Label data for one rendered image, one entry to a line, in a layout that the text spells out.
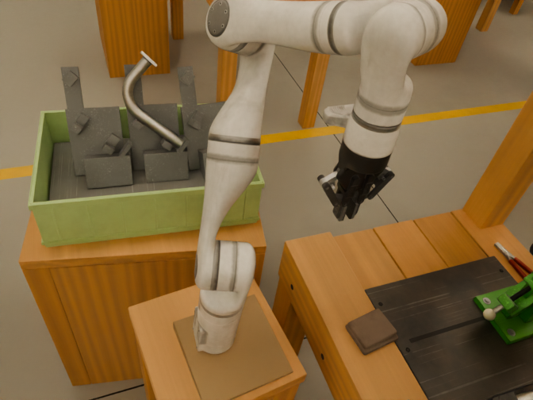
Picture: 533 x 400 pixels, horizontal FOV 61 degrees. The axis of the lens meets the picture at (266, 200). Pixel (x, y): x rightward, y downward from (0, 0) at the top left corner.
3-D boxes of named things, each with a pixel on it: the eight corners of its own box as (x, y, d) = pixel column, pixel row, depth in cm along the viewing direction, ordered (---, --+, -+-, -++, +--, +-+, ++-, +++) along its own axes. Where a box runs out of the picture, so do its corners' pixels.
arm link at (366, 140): (370, 110, 74) (381, 75, 69) (408, 153, 66) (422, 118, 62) (319, 117, 71) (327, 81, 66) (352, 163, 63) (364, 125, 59)
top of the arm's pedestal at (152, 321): (170, 444, 93) (169, 436, 90) (128, 315, 112) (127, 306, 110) (304, 382, 105) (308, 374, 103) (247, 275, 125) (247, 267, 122)
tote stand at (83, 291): (72, 386, 177) (17, 261, 122) (86, 276, 213) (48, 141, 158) (246, 366, 191) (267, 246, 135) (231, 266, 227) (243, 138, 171)
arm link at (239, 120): (251, 9, 84) (237, 148, 87) (210, -6, 77) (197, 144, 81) (288, 3, 77) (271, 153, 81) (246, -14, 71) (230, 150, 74)
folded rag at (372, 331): (377, 312, 110) (381, 305, 108) (397, 340, 106) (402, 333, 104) (343, 327, 106) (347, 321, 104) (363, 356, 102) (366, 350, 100)
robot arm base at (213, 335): (198, 358, 100) (204, 321, 88) (191, 320, 106) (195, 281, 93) (239, 349, 103) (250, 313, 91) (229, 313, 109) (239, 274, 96)
